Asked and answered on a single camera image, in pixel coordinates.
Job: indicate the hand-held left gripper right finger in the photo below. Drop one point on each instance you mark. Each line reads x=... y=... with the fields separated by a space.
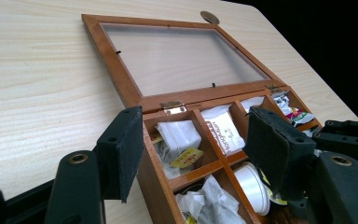
x=276 y=149

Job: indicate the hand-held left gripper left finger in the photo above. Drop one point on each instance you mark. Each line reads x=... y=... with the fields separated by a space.
x=122 y=149

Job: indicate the small white plastic cup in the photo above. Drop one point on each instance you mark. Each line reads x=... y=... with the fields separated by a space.
x=251 y=186

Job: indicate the wooden glass-lid display box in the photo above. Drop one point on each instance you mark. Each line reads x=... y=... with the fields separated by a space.
x=112 y=62

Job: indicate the colourful foil tea packet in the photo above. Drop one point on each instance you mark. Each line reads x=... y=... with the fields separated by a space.
x=295 y=116

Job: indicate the small cup yellow lid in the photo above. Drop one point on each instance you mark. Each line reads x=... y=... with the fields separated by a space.
x=276 y=200

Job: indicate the plain white paper sachet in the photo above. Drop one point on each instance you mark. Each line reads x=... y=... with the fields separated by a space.
x=251 y=102

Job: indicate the white sachet red print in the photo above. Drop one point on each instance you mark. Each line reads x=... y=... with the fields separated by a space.
x=227 y=130

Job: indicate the white tea bag yellow tag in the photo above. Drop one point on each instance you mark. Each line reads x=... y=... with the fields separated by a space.
x=180 y=137

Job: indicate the crumpled white tea bags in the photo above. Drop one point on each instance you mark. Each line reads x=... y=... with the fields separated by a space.
x=211 y=199

